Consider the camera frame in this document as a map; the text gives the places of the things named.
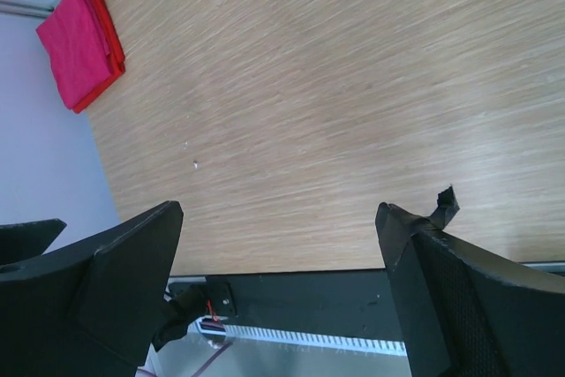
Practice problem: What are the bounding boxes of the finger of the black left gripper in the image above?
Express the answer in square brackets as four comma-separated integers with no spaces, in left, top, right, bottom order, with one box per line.
[0,219,66,265]

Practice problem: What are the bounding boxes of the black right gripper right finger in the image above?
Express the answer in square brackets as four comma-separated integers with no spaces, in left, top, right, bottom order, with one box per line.
[375,189,564,376]

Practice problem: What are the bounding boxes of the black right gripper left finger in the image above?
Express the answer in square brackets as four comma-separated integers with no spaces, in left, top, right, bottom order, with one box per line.
[1,201,183,376]

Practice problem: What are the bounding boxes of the folded magenta t shirt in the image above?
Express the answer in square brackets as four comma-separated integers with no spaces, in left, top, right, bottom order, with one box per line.
[36,0,110,112]

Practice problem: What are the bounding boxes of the folded red t shirt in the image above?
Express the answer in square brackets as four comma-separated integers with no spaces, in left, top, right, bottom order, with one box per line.
[72,0,125,114]

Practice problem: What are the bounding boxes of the aluminium frame rail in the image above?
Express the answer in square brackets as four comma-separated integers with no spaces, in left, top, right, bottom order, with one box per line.
[0,0,55,19]

